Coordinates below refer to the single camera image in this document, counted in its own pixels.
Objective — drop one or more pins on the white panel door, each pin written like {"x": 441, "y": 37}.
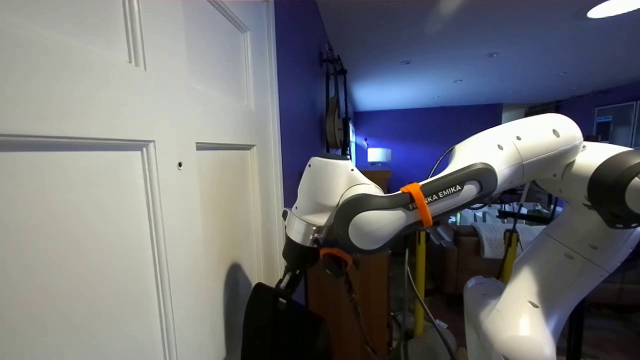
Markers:
{"x": 139, "y": 177}

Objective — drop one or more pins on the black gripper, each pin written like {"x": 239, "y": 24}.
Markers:
{"x": 299, "y": 259}

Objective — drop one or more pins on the yellow pole stand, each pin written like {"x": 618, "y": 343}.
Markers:
{"x": 428, "y": 339}

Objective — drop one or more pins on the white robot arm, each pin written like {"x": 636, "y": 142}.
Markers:
{"x": 521, "y": 316}

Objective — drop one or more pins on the ceiling light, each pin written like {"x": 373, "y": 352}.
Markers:
{"x": 608, "y": 9}

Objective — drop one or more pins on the black head sock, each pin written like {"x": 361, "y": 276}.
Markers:
{"x": 281, "y": 329}

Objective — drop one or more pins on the black wall hanging rack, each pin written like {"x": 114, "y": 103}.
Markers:
{"x": 337, "y": 137}

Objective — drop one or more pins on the brown wooden shelf cabinet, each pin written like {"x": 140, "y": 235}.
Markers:
{"x": 337, "y": 289}

